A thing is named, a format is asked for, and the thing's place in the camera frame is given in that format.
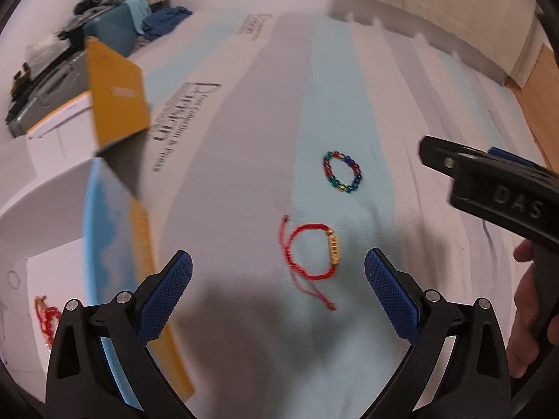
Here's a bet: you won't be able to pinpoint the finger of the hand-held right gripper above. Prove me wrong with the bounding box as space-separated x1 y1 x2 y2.
487 146 538 171
419 136 459 179

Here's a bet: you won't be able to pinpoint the large red cord bracelet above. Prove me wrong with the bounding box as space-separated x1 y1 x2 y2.
279 215 342 312

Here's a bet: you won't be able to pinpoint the red bead bracelet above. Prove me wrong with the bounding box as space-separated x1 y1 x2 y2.
37 306 63 346

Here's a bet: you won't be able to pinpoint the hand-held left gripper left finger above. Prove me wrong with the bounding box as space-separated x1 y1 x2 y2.
46 251 195 419

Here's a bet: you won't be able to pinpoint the multicolour bead bracelet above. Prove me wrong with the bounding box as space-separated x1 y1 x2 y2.
323 150 364 194

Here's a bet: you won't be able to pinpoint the sky print cardboard box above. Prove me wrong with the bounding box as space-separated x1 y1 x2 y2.
0 37 195 402

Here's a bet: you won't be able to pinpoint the dark blue clothes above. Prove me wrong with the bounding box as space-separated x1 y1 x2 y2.
142 6 193 40

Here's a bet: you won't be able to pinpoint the striped bed sheet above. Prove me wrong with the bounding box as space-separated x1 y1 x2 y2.
0 9 559 419

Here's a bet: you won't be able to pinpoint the dark clothes pile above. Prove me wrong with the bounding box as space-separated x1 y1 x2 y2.
72 0 127 16

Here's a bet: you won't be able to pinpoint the person's right hand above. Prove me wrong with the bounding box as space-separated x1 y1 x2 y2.
509 241 544 378

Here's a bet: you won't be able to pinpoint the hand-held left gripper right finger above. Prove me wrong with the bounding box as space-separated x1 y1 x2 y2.
362 248 509 419

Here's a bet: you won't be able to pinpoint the grey suitcase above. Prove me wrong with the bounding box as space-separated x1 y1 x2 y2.
6 50 90 138

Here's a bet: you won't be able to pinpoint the teal suitcase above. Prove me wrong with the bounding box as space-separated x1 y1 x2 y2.
83 6 136 57

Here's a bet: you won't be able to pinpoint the light blue cloth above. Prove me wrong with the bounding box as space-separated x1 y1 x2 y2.
124 0 151 33

